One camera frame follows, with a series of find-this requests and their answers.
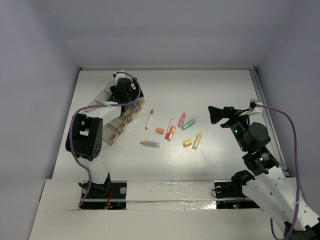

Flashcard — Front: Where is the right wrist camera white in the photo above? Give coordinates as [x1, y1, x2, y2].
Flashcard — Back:
[240, 99, 264, 116]

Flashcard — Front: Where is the white pen magenta cap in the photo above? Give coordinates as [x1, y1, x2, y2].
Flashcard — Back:
[164, 118, 173, 139]

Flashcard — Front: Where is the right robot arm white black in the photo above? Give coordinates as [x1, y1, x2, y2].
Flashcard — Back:
[208, 101, 320, 240]

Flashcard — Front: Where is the orange eraser cap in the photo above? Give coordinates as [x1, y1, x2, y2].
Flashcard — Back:
[155, 127, 165, 135]

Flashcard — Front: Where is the pink highlighter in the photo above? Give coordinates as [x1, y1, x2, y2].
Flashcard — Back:
[177, 112, 187, 128]

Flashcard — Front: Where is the white pen red cap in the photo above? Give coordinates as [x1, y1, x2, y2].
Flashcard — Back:
[144, 109, 154, 130]

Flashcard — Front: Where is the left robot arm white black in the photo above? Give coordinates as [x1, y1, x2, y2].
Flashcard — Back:
[65, 71, 144, 173]

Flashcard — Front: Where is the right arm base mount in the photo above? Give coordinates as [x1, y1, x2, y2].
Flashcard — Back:
[210, 170, 259, 210]

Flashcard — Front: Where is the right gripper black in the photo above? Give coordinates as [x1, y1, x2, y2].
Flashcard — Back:
[207, 105, 251, 152]

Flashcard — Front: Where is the green highlighter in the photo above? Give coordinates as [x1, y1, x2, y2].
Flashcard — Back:
[181, 118, 196, 131]

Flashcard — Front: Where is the yellow highlighter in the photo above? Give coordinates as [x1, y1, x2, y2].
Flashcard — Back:
[192, 132, 202, 150]

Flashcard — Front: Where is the aluminium rail right edge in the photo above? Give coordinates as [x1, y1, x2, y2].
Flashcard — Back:
[249, 67, 290, 177]

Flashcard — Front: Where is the clear highlighter orange tip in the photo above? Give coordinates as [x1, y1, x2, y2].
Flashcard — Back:
[140, 141, 161, 149]

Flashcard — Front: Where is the yellow cap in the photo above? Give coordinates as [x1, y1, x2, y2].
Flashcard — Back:
[183, 139, 193, 148]

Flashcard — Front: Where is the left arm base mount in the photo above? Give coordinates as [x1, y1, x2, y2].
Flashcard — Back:
[78, 173, 127, 210]

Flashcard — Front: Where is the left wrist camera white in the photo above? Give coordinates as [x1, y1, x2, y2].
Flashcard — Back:
[112, 70, 128, 81]

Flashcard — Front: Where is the clear drawer organizer top compartment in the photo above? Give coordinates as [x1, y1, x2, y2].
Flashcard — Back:
[103, 80, 146, 110]

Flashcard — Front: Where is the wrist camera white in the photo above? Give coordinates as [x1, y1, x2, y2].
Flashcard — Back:
[112, 70, 128, 81]
[240, 99, 264, 116]

